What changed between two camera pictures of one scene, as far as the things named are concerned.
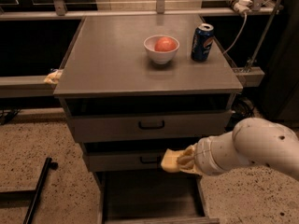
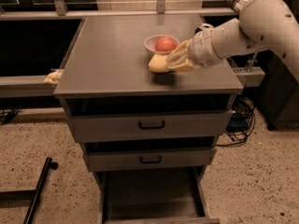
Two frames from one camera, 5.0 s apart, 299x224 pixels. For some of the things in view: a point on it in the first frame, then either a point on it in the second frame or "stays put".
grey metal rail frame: [37, 86] stays put
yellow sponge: [169, 161] → [158, 63]
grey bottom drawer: [151, 197] stays put
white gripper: [203, 157] → [202, 49]
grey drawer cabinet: [135, 87] stays put
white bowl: [160, 57] stays put
